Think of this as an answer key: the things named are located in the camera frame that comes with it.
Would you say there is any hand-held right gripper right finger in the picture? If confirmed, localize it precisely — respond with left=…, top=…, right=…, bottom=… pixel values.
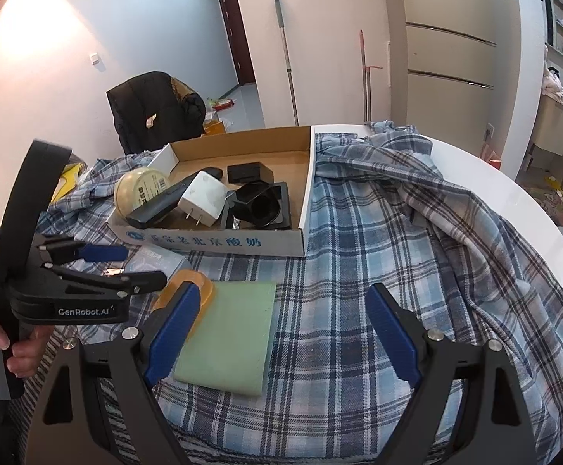
left=365, top=282, right=539, bottom=465

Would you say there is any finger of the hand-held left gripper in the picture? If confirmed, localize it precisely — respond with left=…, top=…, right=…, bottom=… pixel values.
left=36, top=235, right=130, bottom=265
left=41, top=262, right=168, bottom=298

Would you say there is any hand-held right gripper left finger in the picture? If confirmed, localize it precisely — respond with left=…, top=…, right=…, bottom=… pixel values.
left=24, top=281, right=202, bottom=465

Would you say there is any orange plastic lid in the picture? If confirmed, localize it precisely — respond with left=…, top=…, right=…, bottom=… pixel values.
left=152, top=270, right=214, bottom=340

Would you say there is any green pad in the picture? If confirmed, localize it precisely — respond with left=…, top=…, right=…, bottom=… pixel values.
left=172, top=280, right=278, bottom=396

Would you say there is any cream round tin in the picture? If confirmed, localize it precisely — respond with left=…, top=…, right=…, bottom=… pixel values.
left=114, top=166, right=173, bottom=221

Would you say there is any black remote control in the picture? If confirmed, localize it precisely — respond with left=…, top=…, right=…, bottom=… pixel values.
left=126, top=167, right=223, bottom=229

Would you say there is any white charger plug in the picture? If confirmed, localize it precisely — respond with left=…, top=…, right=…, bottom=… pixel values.
left=179, top=169, right=228, bottom=228

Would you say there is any black hexagonal cup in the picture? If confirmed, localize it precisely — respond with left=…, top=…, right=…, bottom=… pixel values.
left=233, top=181, right=282, bottom=226

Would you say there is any small black box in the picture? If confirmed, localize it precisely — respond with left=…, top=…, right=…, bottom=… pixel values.
left=226, top=161, right=275, bottom=186

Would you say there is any black square tray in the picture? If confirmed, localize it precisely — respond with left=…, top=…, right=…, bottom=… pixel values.
left=219, top=181, right=294, bottom=231

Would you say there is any person's left hand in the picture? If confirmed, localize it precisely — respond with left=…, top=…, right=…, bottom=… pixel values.
left=0, top=307, right=54, bottom=379

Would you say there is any clear plastic box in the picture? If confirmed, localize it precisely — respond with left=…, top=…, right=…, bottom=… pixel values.
left=121, top=245, right=192, bottom=284

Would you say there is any blue plaid shirt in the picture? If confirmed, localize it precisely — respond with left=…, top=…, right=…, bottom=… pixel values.
left=20, top=120, right=563, bottom=465

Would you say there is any black jacket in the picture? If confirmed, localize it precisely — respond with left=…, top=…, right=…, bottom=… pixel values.
left=106, top=71, right=207, bottom=156

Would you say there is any red cardboard box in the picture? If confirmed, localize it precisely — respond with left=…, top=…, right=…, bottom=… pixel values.
left=482, top=128, right=503, bottom=168

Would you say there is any patterned floor rug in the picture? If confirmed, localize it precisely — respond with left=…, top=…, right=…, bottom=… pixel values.
left=516, top=181, right=563, bottom=227

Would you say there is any dark brown door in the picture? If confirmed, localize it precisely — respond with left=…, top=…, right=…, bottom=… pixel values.
left=216, top=0, right=257, bottom=89

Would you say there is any pink broom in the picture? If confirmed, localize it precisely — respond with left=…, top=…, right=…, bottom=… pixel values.
left=358, top=30, right=384, bottom=124

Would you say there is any beige cabinet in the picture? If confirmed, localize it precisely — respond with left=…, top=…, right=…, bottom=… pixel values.
left=528, top=92, right=563, bottom=165

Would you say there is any beige refrigerator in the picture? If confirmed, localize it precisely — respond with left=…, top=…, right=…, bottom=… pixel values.
left=398, top=0, right=500, bottom=148

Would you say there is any grey mop handle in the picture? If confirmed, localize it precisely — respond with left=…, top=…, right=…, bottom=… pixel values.
left=274, top=0, right=300, bottom=127

